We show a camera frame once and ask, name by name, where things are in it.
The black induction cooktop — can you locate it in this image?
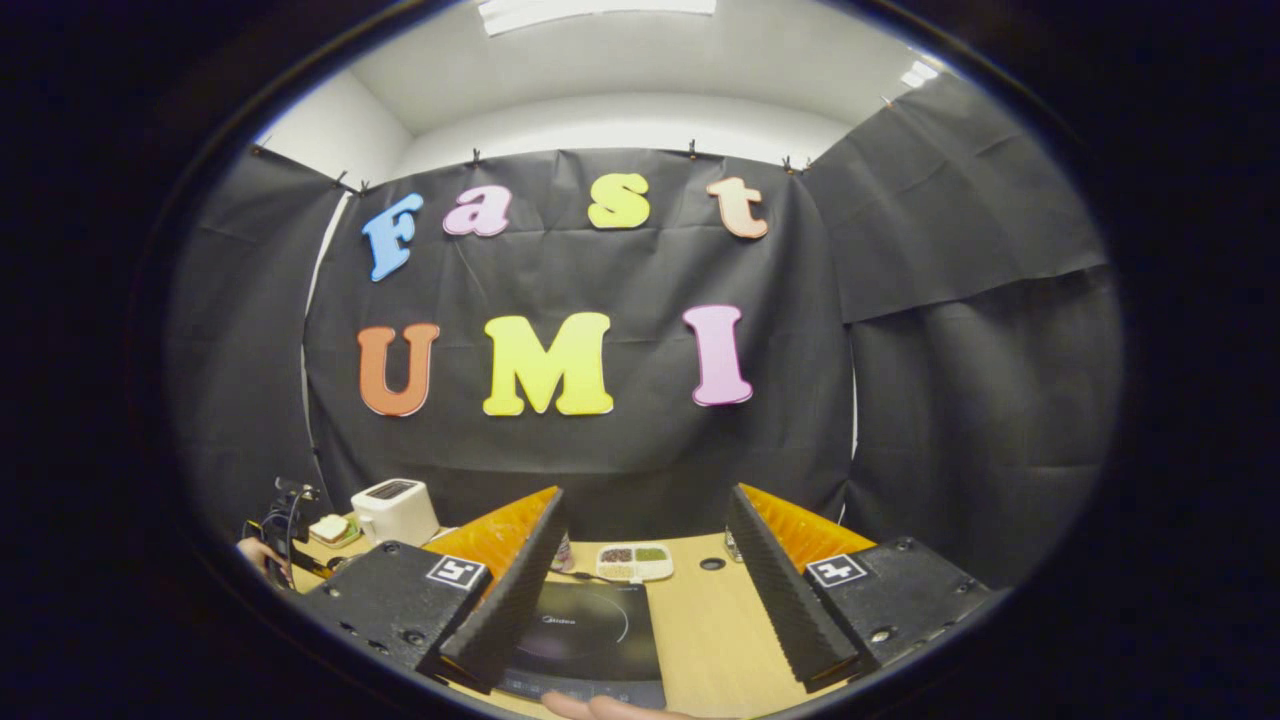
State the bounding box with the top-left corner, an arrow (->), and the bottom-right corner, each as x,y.
497,578 -> 668,711

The white toaster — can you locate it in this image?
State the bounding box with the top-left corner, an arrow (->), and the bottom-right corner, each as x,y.
351,478 -> 441,548

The green plate with bread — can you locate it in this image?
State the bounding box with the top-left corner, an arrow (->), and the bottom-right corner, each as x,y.
308,514 -> 363,549

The large ceiling light panel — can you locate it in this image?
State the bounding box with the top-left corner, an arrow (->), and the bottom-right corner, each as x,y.
477,0 -> 718,37

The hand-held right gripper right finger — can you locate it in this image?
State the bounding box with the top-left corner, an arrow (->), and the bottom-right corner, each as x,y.
726,483 -> 996,693

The white divided plate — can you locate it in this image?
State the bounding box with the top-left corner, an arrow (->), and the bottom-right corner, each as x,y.
596,543 -> 675,583

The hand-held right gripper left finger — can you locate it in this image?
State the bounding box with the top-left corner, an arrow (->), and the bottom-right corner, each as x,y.
300,487 -> 569,694

